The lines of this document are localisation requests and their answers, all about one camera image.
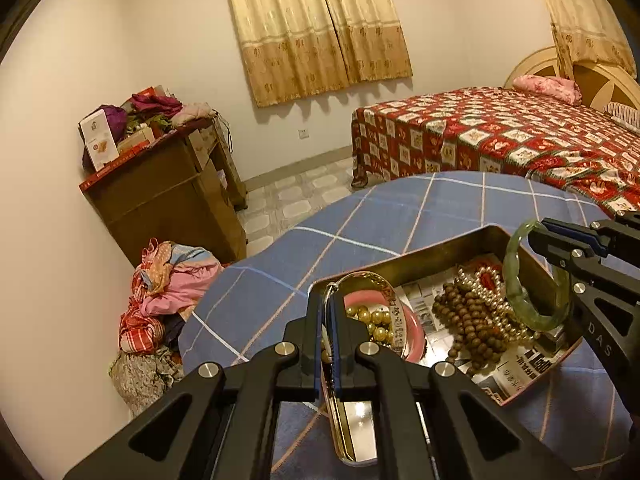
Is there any silver engraved bangle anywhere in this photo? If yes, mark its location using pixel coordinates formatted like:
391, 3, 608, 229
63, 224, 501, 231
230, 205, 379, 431
320, 270, 407, 467

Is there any gold pearl necklace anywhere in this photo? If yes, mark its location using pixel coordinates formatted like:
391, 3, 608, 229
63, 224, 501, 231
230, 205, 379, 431
319, 303, 396, 365

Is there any pink jade bangle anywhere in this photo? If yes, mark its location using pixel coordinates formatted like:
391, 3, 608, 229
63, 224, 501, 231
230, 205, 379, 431
344, 290, 425, 363

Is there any green jade bangle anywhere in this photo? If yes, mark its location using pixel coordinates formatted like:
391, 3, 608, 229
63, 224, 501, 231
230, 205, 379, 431
502, 220, 570, 332

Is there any red tassel knot ornament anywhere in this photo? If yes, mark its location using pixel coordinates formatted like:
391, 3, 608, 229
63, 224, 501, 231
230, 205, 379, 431
475, 266, 502, 292

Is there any pink rectangular tin box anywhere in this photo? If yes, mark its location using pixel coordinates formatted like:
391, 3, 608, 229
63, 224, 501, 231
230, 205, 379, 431
312, 226, 580, 378

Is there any striped pillow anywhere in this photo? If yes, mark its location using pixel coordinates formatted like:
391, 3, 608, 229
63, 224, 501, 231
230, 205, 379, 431
604, 102, 640, 129

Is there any blue plaid tablecloth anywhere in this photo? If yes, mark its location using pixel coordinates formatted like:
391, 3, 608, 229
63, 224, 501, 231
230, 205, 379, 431
179, 171, 631, 479

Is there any printed paper tin liner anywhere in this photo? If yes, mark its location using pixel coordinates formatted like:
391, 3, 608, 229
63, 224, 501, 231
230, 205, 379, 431
395, 278, 582, 406

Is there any red patchwork bed quilt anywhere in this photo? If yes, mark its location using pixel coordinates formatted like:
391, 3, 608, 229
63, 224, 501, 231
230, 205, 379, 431
352, 87, 639, 216

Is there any cream wooden headboard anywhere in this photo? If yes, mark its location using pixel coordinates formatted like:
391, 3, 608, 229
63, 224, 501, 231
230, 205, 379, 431
503, 47, 640, 110

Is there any pile of colourful clothes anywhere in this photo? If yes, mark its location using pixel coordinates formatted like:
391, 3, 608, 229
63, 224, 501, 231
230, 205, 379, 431
108, 240, 224, 417

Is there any pink pillow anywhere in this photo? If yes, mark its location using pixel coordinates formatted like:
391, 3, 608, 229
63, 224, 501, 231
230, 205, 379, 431
513, 74, 582, 106

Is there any beige curtain at right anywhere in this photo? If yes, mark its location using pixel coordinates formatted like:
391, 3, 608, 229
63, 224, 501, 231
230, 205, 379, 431
544, 0, 637, 79

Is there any brown wooden desk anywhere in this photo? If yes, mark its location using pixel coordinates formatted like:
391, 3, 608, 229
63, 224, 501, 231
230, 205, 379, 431
84, 118, 247, 266

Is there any flat red box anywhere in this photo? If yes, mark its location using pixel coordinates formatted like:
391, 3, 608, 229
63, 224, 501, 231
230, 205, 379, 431
79, 142, 151, 193

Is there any purple cloth bundle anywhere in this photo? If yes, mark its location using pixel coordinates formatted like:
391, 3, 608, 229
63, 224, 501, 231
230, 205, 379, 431
100, 105, 128, 143

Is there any magenta cloth on desk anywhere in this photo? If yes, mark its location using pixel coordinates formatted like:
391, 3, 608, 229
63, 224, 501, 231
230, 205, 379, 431
130, 92, 183, 118

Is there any white product box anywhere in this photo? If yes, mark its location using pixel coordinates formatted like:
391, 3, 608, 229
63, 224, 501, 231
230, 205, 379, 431
79, 110, 119, 171

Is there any beige patterned window curtain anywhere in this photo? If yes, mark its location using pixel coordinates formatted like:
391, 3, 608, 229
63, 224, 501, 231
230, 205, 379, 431
229, 0, 412, 107

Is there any brown wooden bead necklace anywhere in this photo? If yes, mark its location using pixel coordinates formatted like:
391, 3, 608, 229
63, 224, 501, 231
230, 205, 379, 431
432, 282, 511, 378

